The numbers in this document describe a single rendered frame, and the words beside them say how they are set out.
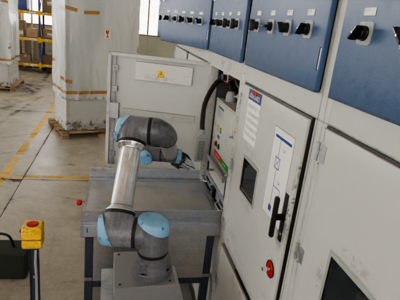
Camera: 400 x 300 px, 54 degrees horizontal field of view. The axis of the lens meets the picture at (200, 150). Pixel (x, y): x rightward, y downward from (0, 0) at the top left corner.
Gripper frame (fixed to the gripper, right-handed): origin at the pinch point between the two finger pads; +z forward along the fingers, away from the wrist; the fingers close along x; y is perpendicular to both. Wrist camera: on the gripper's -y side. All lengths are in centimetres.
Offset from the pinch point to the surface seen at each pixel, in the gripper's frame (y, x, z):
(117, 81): -46, 10, -57
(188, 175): -22.3, -11.9, 9.3
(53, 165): -257, -151, -50
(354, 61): 120, 70, -29
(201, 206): 15.2, -12.9, 11.9
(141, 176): -21.9, -27.6, -15.7
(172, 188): -8.7, -19.7, 0.8
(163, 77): -36, 30, -37
